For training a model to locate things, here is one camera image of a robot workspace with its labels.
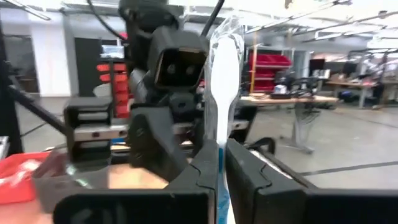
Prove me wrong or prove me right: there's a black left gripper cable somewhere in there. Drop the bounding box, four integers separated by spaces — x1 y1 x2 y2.
200 0 225 38

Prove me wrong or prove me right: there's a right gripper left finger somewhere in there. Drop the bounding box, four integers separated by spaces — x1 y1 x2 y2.
52 139 220 224

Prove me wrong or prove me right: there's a red bin shelf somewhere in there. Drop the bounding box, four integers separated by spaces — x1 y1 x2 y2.
247 45 295 94

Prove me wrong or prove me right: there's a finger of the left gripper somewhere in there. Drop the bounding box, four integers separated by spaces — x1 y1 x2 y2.
127 106 188 182
188 117 206 157

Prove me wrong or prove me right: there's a black rack with bins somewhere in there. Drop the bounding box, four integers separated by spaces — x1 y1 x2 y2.
73 37 133 119

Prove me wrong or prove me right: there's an orange plastic basket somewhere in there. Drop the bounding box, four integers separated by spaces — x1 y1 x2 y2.
0 151 52 205

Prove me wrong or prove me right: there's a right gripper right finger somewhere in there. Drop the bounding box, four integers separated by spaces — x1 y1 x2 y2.
225 138 398 224

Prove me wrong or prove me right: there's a wooden table with grey legs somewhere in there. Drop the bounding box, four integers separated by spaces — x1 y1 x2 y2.
239 93 340 155

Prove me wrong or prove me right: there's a black aluminium table frame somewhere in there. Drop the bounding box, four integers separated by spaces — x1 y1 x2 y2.
0 18 312 189

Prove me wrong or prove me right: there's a blue toothbrush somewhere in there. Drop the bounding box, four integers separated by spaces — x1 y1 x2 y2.
203 14 246 224

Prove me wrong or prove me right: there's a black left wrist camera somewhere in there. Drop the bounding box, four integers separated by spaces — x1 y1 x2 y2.
147 26 209 93

